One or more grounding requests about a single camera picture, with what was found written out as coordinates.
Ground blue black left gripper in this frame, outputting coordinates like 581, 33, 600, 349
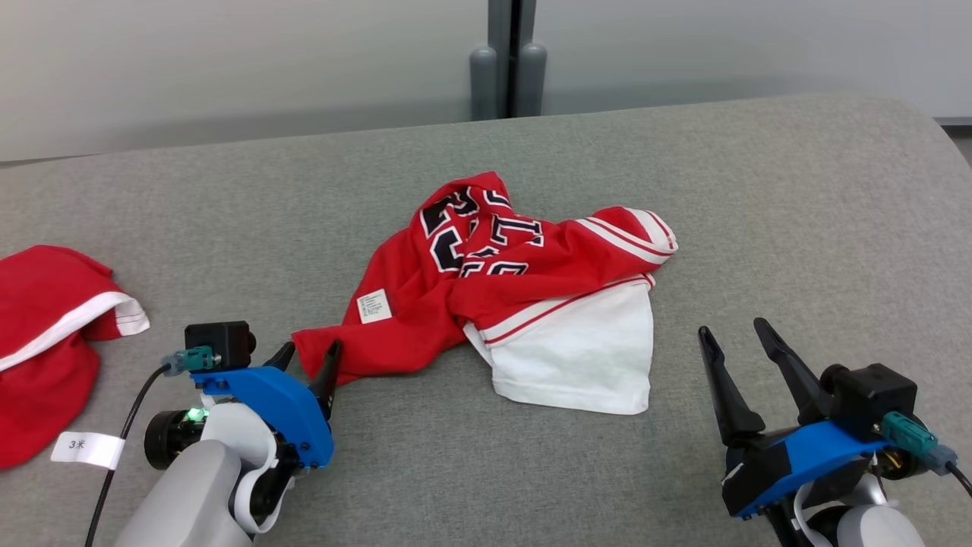
144, 340, 344, 469

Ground red white basketball jersey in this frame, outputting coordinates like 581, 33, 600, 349
292, 171, 679, 416

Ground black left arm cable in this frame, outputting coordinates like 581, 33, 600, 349
84, 363, 174, 547

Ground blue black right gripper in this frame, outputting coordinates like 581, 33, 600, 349
698, 318, 897, 521

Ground teal cable connector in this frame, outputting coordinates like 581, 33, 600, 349
161, 346, 217, 377
881, 412, 959, 476

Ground red shorts with white band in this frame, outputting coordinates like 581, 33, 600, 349
0, 245, 151, 470

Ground teal right cable connector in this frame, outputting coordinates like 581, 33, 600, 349
881, 412, 959, 476

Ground teal left cable connector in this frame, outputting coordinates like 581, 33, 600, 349
161, 346, 217, 377

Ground white paper cable label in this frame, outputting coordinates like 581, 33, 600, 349
51, 432, 126, 470

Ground grey partition post with slot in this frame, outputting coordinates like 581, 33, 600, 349
469, 0, 548, 121

